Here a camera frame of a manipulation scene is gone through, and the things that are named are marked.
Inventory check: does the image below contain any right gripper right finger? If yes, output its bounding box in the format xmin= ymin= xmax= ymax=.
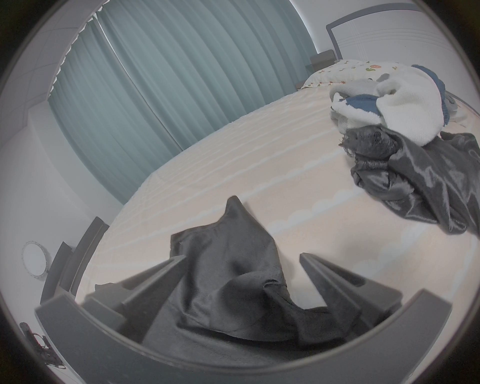
xmin=299 ymin=252 xmax=403 ymax=326

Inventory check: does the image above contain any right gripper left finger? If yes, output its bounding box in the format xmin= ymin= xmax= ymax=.
xmin=82 ymin=255 xmax=187 ymax=343

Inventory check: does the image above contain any black T-shirt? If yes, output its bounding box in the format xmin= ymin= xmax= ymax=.
xmin=142 ymin=195 xmax=362 ymax=366

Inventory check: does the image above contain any bed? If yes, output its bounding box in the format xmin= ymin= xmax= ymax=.
xmin=73 ymin=2 xmax=480 ymax=361

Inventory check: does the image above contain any pile of clothes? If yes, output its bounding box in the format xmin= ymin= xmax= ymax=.
xmin=330 ymin=64 xmax=458 ymax=147

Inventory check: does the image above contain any black satin garment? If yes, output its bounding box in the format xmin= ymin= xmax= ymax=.
xmin=339 ymin=125 xmax=480 ymax=237

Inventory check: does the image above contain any blue-green curtain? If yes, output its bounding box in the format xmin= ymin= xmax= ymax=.
xmin=49 ymin=19 xmax=184 ymax=205
xmin=95 ymin=0 xmax=319 ymax=151

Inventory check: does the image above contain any white printed pillow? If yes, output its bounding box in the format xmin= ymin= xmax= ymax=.
xmin=300 ymin=59 xmax=417 ymax=91

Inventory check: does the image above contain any grey bedside table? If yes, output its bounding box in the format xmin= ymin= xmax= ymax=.
xmin=296 ymin=49 xmax=336 ymax=91

